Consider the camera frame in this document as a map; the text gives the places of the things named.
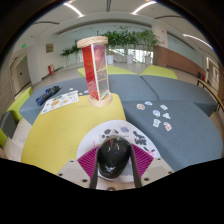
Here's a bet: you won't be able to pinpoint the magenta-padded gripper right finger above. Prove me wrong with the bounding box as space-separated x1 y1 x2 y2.
129 143 175 189

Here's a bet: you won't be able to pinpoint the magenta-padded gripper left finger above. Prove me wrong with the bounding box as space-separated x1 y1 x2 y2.
56 146 101 190

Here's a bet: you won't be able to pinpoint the black computer mouse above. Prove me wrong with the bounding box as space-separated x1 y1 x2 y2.
97 136 132 179

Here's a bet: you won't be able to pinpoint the round white printed mouse pad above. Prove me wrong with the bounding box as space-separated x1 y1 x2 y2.
76 119 162 183

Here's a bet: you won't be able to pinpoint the white printed sticker sheet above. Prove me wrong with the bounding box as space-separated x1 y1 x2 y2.
41 89 80 115

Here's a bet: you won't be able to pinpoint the long grey upholstered bench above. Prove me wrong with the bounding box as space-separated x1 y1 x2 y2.
19 73 159 126

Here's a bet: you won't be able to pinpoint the row of potted plants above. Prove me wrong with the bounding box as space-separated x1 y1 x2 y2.
59 25 161 66

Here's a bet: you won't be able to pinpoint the strip ceiling lights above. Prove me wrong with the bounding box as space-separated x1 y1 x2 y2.
63 0 214 50

